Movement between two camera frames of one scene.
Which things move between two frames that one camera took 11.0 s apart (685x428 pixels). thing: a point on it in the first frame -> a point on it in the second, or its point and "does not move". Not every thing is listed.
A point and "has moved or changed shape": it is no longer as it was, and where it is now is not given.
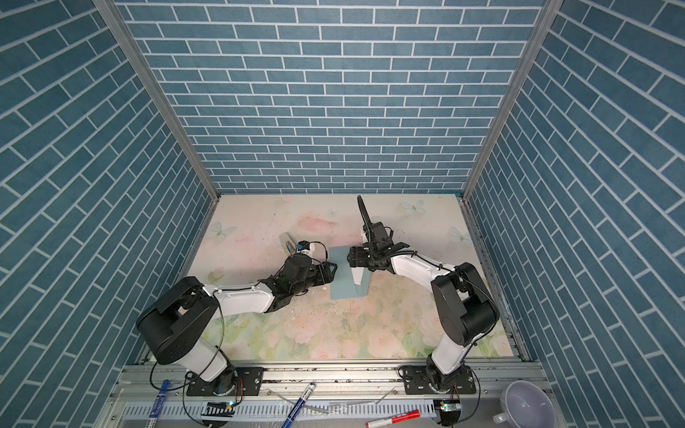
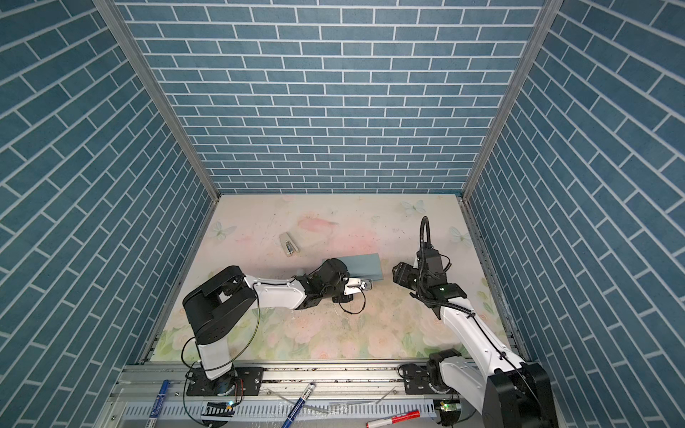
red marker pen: (396, 418) does not move
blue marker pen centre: (298, 406) does not move
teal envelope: (343, 285) has moved or changed shape
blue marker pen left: (152, 421) does not move
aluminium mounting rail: (496, 382) does not move
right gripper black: (357, 256) -> (403, 273)
